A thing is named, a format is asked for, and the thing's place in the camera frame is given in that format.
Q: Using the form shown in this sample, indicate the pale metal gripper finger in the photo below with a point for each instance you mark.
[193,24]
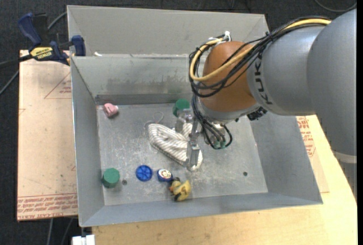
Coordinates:
[193,157]
[183,117]

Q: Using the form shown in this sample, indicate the green cylinder block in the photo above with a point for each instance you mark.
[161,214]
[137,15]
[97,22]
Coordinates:
[181,106]
[110,178]

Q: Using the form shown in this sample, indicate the blue round badge with face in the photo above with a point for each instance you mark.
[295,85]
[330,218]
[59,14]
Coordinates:
[164,175]

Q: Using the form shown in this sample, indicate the yellow rubber duck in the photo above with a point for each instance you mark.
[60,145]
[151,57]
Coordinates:
[181,190]

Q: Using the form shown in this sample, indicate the blue round disc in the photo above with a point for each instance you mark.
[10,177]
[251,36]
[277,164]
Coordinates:
[143,173]

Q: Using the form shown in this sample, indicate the grey metal bin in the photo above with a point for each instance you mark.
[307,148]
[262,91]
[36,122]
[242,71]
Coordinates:
[136,141]

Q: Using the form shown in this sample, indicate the pink toy piece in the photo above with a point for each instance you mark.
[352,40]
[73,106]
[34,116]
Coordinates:
[110,110]

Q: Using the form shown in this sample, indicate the brown cardboard board red print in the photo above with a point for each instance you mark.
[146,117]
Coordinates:
[45,139]

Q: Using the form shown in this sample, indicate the black cylinder on white bracket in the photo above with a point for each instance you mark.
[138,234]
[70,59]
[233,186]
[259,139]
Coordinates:
[256,114]

